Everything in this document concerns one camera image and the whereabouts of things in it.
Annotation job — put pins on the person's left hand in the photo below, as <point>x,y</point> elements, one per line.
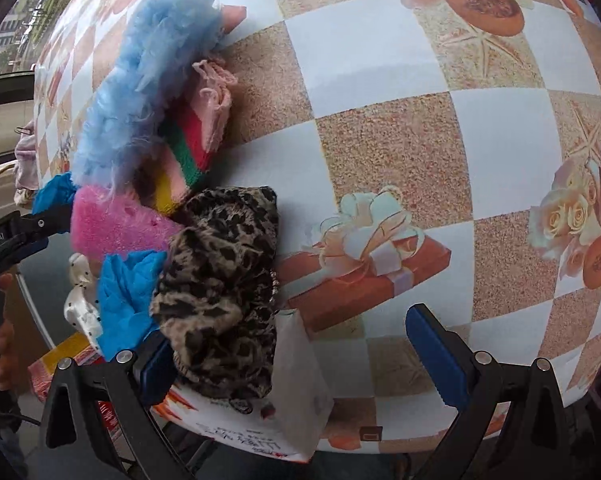
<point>5,347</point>

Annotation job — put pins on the checked printed tablecloth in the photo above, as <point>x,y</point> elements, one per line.
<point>405,135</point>

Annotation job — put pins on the striped knit scrunchie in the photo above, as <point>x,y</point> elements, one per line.
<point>190,152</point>

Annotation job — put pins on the hot pink fluffy scrunchie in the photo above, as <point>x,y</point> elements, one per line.
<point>115,225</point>

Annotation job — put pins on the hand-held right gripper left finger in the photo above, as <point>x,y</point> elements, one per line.
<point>155,371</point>

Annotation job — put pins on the red printed box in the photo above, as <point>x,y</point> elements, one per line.
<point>50,382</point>

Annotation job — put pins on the bright blue scrunchie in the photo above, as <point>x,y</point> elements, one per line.
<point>50,195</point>
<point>125,300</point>

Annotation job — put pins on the brass hook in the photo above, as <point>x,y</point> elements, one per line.
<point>0,167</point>

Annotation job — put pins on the leopard print scrunchie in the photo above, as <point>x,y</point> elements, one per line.
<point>220,300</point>

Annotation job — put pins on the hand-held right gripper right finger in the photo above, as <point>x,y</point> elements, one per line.
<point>435,355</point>

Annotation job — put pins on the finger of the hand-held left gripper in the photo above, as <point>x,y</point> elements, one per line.
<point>43,222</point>
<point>30,248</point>

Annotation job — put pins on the lavender hanging cloth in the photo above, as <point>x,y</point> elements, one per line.
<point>25,160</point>

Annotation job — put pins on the light blue fluffy scrunchie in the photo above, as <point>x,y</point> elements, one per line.
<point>130,85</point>

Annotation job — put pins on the light pink scrunchie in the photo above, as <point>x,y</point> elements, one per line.
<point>213,102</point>

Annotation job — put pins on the cream polka dot scrunchie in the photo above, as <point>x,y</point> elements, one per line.
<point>78,307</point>

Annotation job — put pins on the white printed carton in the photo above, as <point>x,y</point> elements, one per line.
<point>295,385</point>

